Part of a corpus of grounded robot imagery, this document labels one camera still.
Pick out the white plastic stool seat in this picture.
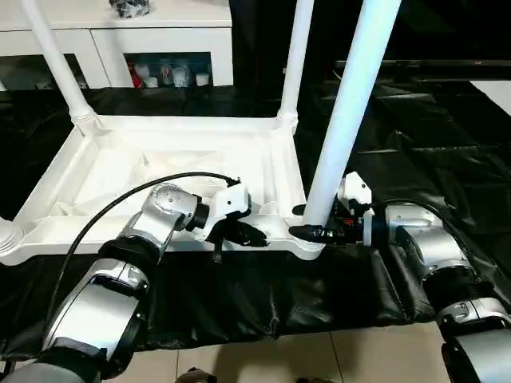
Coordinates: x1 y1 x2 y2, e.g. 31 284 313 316
0 113 327 267

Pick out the black work mat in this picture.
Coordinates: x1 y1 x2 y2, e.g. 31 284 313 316
0 81 511 360

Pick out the red packet in cabinet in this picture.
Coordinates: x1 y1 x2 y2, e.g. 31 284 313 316
128 63 145 88

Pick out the white flat sheet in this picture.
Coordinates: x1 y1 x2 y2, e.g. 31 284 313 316
469 81 511 107

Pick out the white cabinet with glass doors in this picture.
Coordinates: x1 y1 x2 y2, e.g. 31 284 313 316
0 0 233 91

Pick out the dark object on cabinet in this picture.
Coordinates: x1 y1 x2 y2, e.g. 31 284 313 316
109 0 155 20

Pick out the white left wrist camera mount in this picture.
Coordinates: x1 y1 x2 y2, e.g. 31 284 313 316
191 181 252 243

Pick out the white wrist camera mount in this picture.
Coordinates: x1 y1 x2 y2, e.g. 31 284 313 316
191 181 252 243
337 171 376 247

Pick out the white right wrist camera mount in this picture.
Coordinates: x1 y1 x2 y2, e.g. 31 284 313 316
337 171 376 247

